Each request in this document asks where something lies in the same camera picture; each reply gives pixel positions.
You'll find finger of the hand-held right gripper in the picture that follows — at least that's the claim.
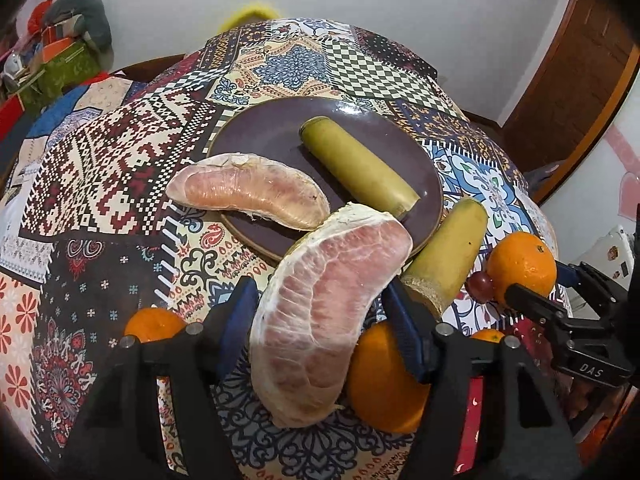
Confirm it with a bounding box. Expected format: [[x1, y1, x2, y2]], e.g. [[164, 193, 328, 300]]
[[555, 261, 627, 309], [505, 284, 572, 334]]

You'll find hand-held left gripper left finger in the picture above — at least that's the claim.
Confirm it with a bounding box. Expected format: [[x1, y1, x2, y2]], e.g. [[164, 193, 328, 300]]
[[55, 276, 259, 480]]

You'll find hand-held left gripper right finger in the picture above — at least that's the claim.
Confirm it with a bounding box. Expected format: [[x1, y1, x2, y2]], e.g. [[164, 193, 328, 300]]
[[382, 280, 583, 480]]

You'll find orange with stem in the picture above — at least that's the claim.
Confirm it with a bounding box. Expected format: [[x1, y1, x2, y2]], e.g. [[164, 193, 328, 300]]
[[486, 232, 558, 306]]

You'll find large peeled pomelo segment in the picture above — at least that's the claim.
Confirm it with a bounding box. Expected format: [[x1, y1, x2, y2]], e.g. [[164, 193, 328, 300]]
[[249, 202, 414, 429]]

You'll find dark purple plate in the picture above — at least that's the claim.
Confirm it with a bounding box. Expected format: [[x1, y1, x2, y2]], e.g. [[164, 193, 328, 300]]
[[207, 96, 445, 262]]

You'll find white case with stickers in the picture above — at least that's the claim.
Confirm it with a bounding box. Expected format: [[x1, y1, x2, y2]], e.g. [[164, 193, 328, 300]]
[[579, 224, 637, 283]]

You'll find red grape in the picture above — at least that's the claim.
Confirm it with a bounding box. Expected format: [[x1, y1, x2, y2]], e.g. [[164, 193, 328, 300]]
[[466, 271, 496, 304]]

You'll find short green sugarcane piece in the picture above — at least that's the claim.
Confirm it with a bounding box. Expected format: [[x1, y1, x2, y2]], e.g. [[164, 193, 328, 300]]
[[402, 197, 489, 321]]

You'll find small peeled pomelo segment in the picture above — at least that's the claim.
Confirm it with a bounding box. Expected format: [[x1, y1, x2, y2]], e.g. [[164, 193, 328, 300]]
[[165, 154, 331, 231]]

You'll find long green sugarcane piece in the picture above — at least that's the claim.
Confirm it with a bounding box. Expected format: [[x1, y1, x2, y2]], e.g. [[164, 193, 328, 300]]
[[299, 116, 420, 219]]

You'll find patchwork patterned tablecloth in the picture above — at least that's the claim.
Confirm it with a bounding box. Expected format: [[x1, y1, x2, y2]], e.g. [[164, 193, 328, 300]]
[[0, 17, 568, 480]]

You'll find brown wooden door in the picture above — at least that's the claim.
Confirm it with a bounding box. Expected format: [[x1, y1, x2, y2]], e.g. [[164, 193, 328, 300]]
[[496, 0, 640, 173]]

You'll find dark wooden chair back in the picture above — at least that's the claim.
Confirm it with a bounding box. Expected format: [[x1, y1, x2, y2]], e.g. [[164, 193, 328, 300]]
[[106, 54, 187, 82]]

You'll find yellow fuzzy object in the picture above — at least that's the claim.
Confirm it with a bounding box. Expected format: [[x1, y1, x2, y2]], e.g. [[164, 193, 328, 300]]
[[219, 2, 282, 32]]

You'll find grey plush toy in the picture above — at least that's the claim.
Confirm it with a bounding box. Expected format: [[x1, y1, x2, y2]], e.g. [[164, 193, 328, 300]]
[[42, 0, 114, 55]]

